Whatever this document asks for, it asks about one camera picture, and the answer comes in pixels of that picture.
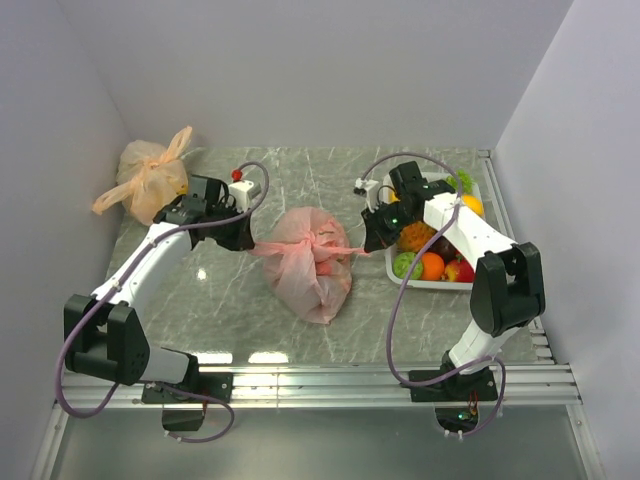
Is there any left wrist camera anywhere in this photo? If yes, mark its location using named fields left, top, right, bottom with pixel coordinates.
left=228, top=169, right=262, bottom=212

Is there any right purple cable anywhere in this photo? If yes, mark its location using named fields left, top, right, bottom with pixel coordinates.
left=360, top=152, right=506, bottom=439

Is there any green custard apple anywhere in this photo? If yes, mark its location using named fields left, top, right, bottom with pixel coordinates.
left=392, top=252, right=424, bottom=280

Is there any fake peach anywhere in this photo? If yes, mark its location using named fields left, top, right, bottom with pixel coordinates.
left=443, top=257, right=475, bottom=283

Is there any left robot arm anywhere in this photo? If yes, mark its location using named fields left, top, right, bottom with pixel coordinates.
left=64, top=175, right=261, bottom=402

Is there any orange tied plastic bag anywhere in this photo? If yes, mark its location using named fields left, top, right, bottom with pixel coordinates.
left=91, top=126, right=193, bottom=226

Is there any green fake lettuce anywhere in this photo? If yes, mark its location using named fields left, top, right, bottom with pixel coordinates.
left=445, top=170, right=474, bottom=195

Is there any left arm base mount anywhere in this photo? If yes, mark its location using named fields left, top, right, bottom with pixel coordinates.
left=141, top=372, right=234, bottom=434

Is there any pink plastic bag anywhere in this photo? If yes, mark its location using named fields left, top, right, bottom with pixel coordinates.
left=250, top=207, right=364, bottom=325

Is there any aluminium rail frame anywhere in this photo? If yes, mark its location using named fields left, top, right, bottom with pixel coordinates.
left=39, top=161, right=605, bottom=479

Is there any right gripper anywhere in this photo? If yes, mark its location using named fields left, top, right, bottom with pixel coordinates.
left=363, top=200, right=419, bottom=253

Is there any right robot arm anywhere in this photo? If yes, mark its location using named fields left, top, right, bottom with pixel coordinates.
left=354, top=152, right=546, bottom=400

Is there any orange spiky fruit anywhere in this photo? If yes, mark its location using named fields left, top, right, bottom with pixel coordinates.
left=396, top=221, right=436, bottom=253

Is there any fake orange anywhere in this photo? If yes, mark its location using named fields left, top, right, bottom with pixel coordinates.
left=420, top=252, right=445, bottom=281

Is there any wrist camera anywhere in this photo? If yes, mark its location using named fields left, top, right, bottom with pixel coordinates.
left=353, top=178, right=381, bottom=211
left=228, top=169, right=262, bottom=212

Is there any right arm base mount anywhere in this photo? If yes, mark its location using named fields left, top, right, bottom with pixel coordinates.
left=408, top=367, right=506, bottom=439

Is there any white plastic fruit basket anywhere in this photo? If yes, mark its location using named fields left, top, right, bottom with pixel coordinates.
left=385, top=181, right=484, bottom=290

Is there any yellow fake lemon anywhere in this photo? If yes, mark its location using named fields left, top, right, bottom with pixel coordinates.
left=462, top=194, right=484, bottom=217

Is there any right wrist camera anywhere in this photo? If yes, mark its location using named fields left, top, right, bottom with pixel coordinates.
left=353, top=178, right=381, bottom=211

